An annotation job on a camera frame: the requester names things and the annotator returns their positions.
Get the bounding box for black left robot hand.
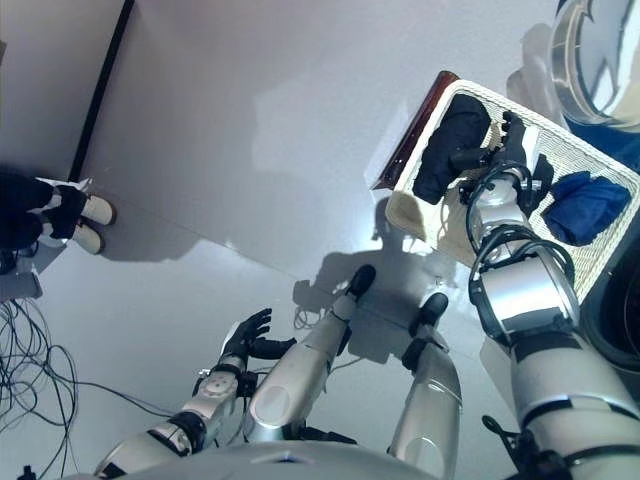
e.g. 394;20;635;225
222;308;297;369

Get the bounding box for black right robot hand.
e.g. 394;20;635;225
449;110;529;174

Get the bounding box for short black garment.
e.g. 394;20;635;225
528;153;555;214

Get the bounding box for long black garment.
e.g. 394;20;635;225
413;94;494;205

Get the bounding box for blue garment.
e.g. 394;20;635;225
542;171;632;246

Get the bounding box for grey front-load washing machine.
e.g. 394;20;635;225
564;114;640;376

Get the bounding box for white wicker tray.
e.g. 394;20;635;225
384;79;640;296

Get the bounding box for dark brown stool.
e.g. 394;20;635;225
372;70;460;191

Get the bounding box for round glass washer door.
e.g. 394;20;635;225
519;0;640;126

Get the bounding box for silver robot torso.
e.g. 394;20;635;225
64;439;521;480

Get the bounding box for silver right robot leg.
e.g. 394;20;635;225
387;292;464;476

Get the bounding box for person in black trousers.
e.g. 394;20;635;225
0;172;119;274

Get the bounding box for tangled black floor cables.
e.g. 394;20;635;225
0;299;176;480

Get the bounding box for black wall edge strip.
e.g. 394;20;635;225
68;0;136;182

